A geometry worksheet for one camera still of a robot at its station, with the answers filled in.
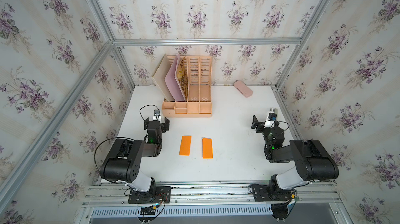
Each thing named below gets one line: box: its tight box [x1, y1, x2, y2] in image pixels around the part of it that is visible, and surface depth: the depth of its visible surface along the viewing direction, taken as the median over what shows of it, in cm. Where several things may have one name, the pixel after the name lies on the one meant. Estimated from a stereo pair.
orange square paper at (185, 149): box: [178, 135, 193, 156], surface depth 92 cm
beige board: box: [151, 53, 175, 102], surface depth 92 cm
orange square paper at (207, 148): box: [201, 137, 214, 159], surface depth 90 cm
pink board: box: [164, 53, 186, 102], surface depth 92 cm
